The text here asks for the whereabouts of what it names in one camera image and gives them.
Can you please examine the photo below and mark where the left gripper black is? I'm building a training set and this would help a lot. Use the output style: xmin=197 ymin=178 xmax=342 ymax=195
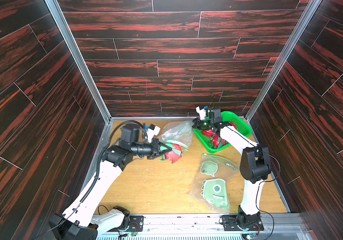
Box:
xmin=129 ymin=139 xmax=171 ymax=160

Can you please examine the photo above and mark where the dragon fruit bag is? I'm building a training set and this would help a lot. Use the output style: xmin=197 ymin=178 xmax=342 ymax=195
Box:
xmin=161 ymin=143 xmax=183 ymax=164

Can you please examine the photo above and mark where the zip-top bag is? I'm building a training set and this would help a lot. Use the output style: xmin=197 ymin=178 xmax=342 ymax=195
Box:
xmin=159 ymin=121 xmax=193 ymax=158
xmin=189 ymin=154 xmax=240 ymax=214

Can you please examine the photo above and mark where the dragon fruit pink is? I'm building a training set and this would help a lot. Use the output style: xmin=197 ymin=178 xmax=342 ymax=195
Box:
xmin=210 ymin=135 xmax=227 ymax=149

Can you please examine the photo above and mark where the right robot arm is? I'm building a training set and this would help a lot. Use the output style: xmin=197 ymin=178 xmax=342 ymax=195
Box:
xmin=193 ymin=106 xmax=272 ymax=231

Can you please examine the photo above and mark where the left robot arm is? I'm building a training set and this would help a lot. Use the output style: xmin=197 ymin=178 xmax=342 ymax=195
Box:
xmin=49 ymin=120 xmax=172 ymax=240

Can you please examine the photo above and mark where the green plastic basket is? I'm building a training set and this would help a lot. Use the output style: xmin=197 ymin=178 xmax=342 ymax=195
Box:
xmin=193 ymin=111 xmax=256 ymax=154

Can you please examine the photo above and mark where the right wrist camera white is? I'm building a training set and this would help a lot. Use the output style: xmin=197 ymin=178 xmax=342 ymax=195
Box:
xmin=196 ymin=106 xmax=209 ymax=121

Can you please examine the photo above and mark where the aluminium front rail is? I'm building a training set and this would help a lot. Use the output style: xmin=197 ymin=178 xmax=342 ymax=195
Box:
xmin=96 ymin=214 xmax=314 ymax=240

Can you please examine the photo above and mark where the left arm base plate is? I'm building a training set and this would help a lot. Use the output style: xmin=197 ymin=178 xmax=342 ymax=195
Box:
xmin=109 ymin=215 xmax=144 ymax=233

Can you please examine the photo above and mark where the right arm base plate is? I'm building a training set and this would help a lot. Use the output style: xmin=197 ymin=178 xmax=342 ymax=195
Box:
xmin=219 ymin=213 xmax=264 ymax=232

